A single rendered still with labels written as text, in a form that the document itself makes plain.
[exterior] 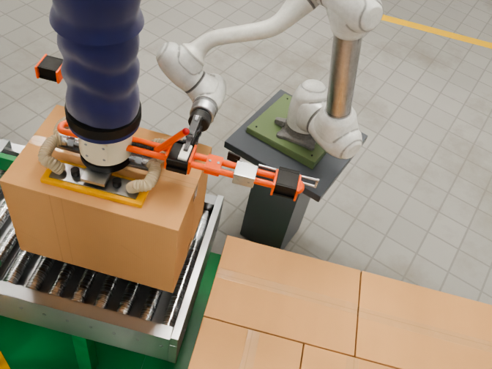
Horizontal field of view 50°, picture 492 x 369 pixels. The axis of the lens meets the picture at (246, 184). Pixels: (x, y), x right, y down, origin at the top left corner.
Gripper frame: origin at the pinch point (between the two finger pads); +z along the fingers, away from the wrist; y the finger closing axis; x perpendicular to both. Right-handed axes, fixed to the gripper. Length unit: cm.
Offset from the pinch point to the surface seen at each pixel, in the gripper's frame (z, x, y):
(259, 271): -5, -34, 62
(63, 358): 31, 41, 116
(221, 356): 34, -28, 62
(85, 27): 11, 24, -48
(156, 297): 19, 2, 62
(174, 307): 21, -6, 61
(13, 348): 33, 64, 116
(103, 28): 9, 20, -48
